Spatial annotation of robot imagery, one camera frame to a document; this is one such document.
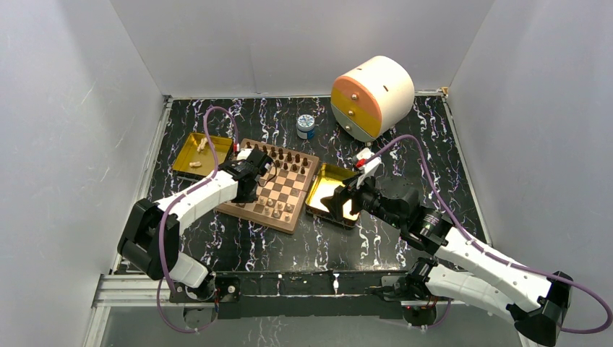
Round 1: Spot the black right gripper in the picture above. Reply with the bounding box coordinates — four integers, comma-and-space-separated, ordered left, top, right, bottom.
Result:
319, 168, 403, 230

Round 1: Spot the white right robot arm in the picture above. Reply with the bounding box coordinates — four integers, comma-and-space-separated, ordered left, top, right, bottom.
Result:
321, 184, 570, 346

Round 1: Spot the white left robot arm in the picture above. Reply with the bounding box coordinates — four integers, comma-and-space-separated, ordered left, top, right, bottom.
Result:
117, 149, 274, 301

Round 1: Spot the row of dark chess pieces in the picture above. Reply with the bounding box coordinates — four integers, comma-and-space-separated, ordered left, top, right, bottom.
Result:
241, 140, 314, 175

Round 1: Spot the wooden chess board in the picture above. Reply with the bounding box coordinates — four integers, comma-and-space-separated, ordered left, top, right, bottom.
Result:
216, 139, 320, 234

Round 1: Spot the gold tin with white pieces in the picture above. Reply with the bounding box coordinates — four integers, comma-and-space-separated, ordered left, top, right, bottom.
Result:
172, 132, 234, 182

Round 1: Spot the empty gold square tin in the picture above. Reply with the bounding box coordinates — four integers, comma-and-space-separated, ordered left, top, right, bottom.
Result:
305, 163, 360, 229

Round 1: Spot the small blue white jar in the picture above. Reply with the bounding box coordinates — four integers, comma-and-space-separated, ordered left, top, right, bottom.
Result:
296, 114, 315, 140

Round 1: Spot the round pastel drawer cabinet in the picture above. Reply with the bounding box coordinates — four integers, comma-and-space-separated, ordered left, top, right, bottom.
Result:
330, 56, 415, 143

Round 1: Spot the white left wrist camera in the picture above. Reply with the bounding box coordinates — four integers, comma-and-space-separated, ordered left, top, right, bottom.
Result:
236, 148, 253, 160

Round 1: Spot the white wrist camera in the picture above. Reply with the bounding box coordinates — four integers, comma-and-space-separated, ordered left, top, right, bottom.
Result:
236, 148, 253, 160
353, 147, 382, 188

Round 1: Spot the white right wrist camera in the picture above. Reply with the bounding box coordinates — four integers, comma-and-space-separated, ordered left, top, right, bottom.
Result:
353, 147, 382, 188

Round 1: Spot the aluminium front rail frame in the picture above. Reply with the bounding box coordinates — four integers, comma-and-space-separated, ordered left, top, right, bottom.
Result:
85, 271, 528, 346

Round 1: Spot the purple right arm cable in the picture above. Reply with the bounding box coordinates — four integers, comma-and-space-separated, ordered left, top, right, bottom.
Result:
356, 134, 613, 335

